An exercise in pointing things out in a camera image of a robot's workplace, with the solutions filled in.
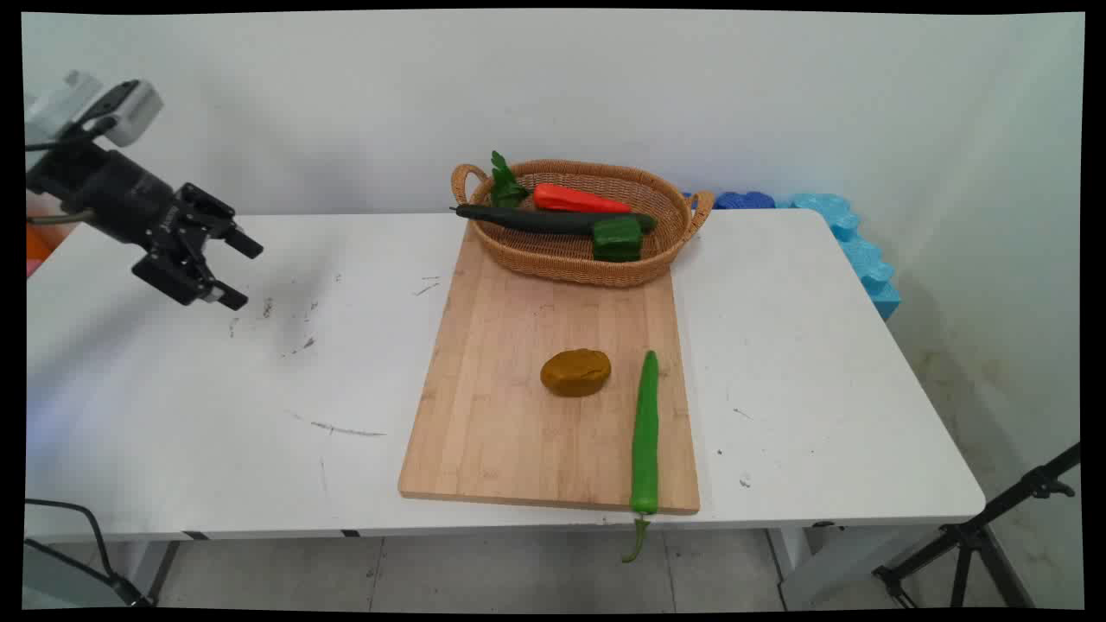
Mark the brown toy potato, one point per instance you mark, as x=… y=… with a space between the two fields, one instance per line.
x=575 y=372

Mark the white table leg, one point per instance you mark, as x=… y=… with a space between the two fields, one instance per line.
x=829 y=561

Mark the orange object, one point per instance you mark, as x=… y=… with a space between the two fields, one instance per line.
x=38 y=246

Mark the light blue foam piece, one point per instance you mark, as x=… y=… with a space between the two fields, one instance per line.
x=860 y=250

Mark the dark blue foam piece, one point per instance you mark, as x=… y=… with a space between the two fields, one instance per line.
x=745 y=200

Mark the long green chili pepper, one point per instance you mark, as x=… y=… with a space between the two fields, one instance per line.
x=645 y=432

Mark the white and grey wrist camera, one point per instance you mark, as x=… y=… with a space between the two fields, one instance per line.
x=130 y=111

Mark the woven wicker basket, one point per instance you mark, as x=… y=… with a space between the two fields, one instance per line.
x=570 y=255

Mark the dark green toy cucumber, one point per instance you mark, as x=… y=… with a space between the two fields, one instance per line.
x=536 y=219

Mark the green toy bell pepper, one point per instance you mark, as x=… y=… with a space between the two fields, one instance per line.
x=617 y=239

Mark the wooden cutting board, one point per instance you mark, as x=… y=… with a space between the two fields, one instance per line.
x=536 y=389

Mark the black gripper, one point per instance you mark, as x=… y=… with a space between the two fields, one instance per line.
x=117 y=194

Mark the orange toy carrot with greens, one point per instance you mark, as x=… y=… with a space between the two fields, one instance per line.
x=575 y=199

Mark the black tripod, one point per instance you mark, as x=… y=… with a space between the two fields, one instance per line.
x=976 y=536

